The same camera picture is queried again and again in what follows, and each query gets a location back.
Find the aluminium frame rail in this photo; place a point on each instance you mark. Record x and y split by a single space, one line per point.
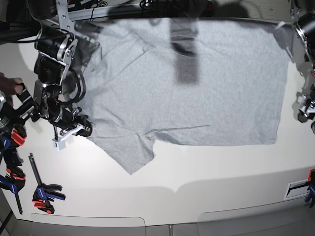
101 12

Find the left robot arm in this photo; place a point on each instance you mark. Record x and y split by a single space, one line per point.
303 23

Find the blue bar clamp on table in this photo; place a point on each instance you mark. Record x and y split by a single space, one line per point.
44 194

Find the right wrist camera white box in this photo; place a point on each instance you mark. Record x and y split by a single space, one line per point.
58 143

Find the blue clamp lower left edge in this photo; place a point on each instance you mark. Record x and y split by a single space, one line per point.
15 178

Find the dark round object right edge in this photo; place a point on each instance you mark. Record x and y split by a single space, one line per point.
313 127

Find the dark skinned human hand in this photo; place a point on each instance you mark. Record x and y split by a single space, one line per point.
10 86

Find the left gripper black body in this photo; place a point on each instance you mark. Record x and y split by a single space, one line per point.
307 107

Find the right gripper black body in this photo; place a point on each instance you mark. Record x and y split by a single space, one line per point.
83 122

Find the blue red clamp left edge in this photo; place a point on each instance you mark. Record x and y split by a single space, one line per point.
9 142

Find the blue clamp right edge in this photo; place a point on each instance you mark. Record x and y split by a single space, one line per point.
311 195

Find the grey T-shirt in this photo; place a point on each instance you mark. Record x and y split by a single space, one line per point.
183 81

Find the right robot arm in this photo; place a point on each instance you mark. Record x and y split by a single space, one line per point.
56 43

